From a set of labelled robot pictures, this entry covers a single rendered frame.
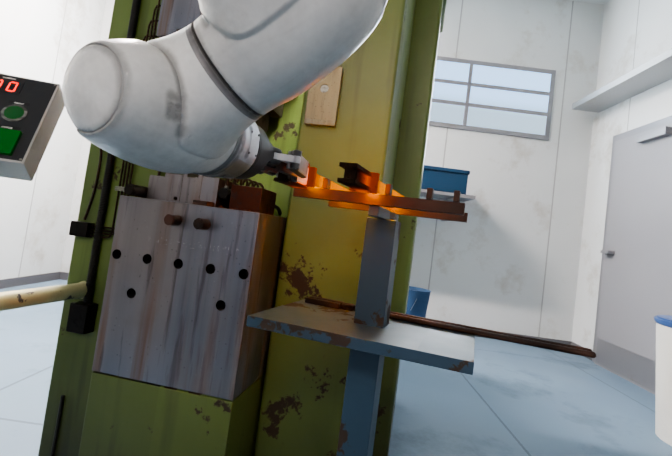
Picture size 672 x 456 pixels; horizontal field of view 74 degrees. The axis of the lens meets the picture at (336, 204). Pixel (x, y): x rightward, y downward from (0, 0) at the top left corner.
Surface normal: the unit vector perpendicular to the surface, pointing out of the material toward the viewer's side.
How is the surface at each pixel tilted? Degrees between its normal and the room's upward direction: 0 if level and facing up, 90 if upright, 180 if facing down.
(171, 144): 131
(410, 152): 90
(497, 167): 90
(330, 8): 118
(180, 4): 90
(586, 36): 90
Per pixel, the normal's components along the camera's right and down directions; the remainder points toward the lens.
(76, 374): -0.18, -0.08
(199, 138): 0.57, 0.72
